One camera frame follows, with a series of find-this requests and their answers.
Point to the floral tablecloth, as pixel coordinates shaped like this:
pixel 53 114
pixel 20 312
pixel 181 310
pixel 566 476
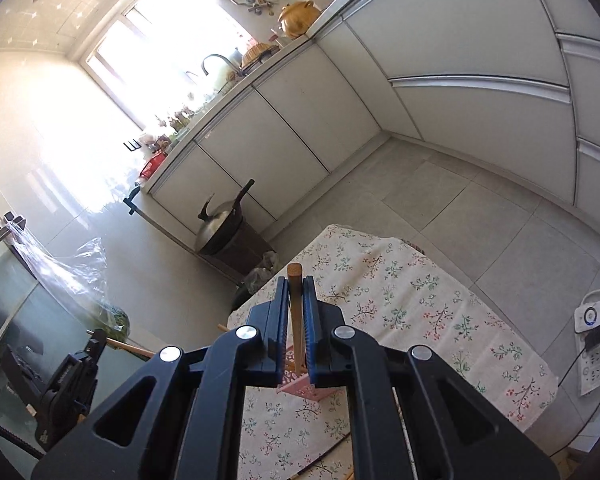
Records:
pixel 405 310

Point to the white power strip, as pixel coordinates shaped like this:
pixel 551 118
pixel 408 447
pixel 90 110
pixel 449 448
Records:
pixel 592 375

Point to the wok with lid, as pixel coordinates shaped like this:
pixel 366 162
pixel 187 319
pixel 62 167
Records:
pixel 220 230

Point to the black wall hooks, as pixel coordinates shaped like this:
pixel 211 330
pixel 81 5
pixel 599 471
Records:
pixel 132 145

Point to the white base cabinets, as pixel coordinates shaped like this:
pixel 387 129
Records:
pixel 480 30

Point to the clear plastic bag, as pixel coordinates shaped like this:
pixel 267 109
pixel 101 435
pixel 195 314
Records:
pixel 262 275

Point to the plastic bag of greens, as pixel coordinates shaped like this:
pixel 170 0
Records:
pixel 112 322

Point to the yellow clay pot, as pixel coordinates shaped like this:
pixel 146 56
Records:
pixel 297 20

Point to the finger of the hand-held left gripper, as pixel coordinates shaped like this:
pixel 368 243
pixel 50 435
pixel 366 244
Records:
pixel 97 345

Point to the brown bin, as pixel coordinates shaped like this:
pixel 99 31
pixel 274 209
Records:
pixel 245 255

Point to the window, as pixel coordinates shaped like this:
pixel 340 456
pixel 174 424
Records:
pixel 155 50

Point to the kitchen faucet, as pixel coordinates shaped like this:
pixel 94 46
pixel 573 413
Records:
pixel 220 56

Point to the long tan chopstick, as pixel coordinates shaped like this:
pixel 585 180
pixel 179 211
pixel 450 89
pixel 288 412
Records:
pixel 296 300
pixel 130 347

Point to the white countertop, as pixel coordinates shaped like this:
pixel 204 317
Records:
pixel 215 102

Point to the black plug adapter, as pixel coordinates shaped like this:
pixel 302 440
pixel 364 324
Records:
pixel 594 340

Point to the pink perforated plastic basket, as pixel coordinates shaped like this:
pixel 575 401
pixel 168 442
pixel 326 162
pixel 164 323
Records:
pixel 300 392

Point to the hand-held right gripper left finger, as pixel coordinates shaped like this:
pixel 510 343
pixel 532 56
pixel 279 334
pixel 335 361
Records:
pixel 283 325

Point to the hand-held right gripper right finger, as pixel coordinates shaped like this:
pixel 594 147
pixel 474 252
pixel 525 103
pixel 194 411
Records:
pixel 311 330

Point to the frosted glass door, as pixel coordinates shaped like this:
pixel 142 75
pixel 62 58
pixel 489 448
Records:
pixel 10 310

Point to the brown woven basket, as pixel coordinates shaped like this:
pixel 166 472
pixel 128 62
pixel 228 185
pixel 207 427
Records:
pixel 260 52

